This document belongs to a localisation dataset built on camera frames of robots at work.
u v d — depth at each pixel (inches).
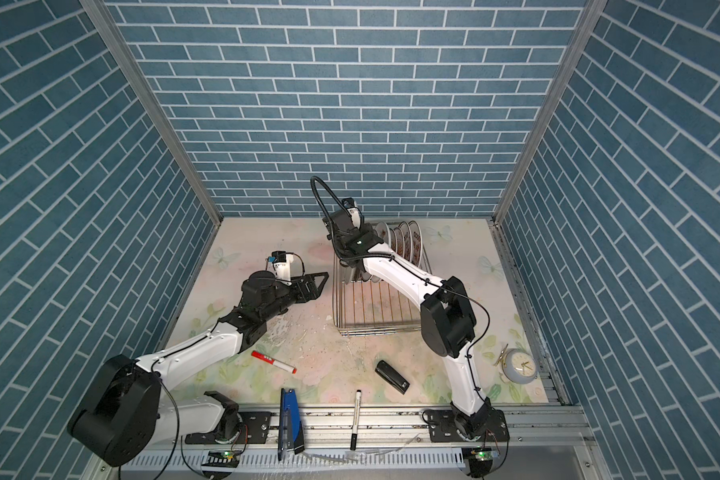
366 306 36.9
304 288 29.3
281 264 29.4
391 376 31.0
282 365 33.2
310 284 29.1
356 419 29.9
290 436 28.3
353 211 30.9
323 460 27.8
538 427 29.7
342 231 26.8
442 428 29.0
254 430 28.8
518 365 31.7
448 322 20.5
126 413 16.2
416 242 38.8
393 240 25.3
